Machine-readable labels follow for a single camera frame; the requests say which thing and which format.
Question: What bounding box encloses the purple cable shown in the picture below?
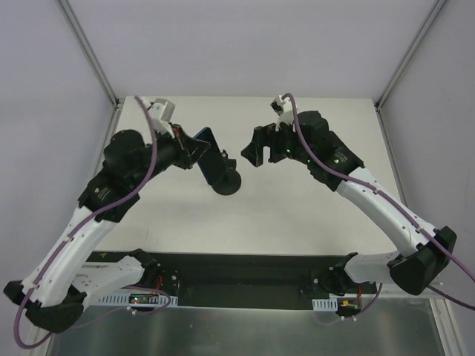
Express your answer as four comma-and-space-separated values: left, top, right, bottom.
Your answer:
13, 95, 174, 349
281, 92, 475, 326

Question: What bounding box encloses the aluminium frame post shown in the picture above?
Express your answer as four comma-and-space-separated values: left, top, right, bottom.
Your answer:
375, 0, 450, 113
56, 0, 121, 109

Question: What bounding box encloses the front aluminium rail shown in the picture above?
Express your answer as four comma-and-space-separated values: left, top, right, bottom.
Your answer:
47, 260, 446, 298

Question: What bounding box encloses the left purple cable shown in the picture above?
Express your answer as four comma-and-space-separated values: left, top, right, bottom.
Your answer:
13, 95, 174, 349

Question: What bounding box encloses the black smartphone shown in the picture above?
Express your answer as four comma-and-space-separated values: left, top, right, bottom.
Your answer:
194, 127, 227, 186

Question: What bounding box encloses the left aluminium frame post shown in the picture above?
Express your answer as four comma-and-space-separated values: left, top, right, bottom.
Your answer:
56, 0, 121, 109

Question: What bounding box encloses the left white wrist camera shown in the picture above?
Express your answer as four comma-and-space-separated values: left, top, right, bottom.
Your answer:
147, 98, 175, 134

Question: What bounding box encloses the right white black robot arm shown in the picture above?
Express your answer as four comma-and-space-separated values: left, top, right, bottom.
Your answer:
241, 111, 456, 296

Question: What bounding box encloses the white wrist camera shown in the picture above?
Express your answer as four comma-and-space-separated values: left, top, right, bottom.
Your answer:
271, 95, 294, 131
147, 98, 175, 134

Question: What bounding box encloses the right aluminium frame post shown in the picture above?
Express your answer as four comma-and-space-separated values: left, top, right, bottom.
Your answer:
375, 0, 450, 113

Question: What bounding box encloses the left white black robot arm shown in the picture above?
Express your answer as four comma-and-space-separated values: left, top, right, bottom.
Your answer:
4, 125, 210, 334

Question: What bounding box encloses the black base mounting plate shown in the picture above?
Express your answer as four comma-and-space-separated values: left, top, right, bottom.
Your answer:
70, 248, 426, 311

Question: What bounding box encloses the black round-base phone stand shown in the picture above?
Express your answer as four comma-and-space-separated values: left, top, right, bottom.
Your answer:
212, 150, 242, 196

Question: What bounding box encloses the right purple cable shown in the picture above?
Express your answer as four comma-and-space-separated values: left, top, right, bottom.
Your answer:
281, 92, 475, 326

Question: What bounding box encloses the white slotted cable duct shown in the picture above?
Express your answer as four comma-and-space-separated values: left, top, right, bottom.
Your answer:
91, 291, 178, 308
312, 297, 338, 312

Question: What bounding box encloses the right white slotted cable duct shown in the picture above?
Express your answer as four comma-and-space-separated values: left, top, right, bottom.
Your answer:
312, 297, 338, 312

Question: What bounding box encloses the left white slotted cable duct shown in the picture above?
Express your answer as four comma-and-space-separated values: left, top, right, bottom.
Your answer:
91, 291, 178, 308

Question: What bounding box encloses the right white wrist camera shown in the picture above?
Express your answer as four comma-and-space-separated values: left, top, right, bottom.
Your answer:
271, 95, 294, 131

